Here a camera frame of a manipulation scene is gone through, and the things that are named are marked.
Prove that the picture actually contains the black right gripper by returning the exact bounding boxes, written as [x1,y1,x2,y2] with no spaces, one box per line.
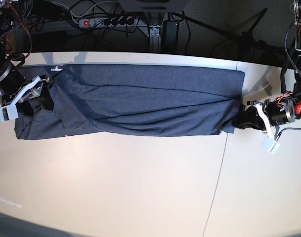
[0,69,54,116]

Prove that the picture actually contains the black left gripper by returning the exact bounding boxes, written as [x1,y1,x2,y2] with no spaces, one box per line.
[231,99,296,131]

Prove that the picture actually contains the aluminium frame post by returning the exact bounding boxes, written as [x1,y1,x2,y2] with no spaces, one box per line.
[147,12,163,53]

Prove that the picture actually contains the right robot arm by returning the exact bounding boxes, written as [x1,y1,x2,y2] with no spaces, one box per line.
[0,0,54,121]

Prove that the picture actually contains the blue grey T-shirt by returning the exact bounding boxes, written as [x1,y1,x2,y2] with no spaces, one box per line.
[14,64,245,140]

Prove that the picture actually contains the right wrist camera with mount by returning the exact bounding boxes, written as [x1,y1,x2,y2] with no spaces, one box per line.
[0,75,54,122]

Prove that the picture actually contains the black power adapter brick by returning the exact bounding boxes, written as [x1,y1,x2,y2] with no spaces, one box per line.
[161,20,179,54]

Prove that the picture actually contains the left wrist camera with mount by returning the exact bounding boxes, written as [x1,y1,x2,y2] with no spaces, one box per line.
[247,101,280,155]

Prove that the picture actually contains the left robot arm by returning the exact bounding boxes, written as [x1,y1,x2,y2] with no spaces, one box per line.
[232,0,301,132]

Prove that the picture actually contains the white power strip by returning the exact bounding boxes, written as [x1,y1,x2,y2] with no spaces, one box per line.
[78,15,138,29]

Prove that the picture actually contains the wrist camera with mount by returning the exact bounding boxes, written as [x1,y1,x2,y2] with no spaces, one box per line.
[0,75,54,122]
[247,101,280,155]

